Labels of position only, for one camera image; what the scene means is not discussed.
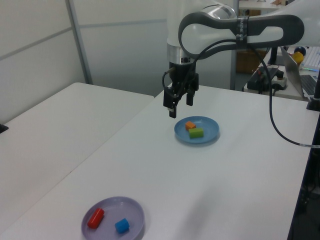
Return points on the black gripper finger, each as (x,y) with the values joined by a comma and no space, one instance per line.
(193,87)
(171,100)

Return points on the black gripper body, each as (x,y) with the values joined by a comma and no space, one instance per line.
(181,75)

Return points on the orange block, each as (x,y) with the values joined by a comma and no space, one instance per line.
(190,125)

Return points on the green block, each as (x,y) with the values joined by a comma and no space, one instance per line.
(196,133)

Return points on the blue block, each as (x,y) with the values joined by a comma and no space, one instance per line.
(122,225)

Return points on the red cylinder block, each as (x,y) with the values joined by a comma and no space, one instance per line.
(95,218)

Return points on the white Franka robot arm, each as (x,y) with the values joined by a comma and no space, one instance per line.
(207,27)

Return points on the blue plate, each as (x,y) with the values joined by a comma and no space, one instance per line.
(210,130)

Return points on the black box device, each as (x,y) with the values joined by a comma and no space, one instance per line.
(257,80)

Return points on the black monitor stand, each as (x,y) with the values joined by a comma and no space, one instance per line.
(274,56)

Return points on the brown wooden cabinet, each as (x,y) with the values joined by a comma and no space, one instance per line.
(252,12)

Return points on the silver laptop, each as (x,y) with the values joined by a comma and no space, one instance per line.
(291,72)

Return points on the yellow ball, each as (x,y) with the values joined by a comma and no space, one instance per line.
(298,58)

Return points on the white table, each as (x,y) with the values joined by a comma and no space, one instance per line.
(62,130)

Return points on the dark blue ball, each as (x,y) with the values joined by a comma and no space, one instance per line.
(302,49)

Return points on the white keyboard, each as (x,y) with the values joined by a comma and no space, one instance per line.
(312,58)

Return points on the purple plate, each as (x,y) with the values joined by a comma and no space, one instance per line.
(112,210)

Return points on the black clamp post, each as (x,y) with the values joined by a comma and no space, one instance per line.
(315,103)

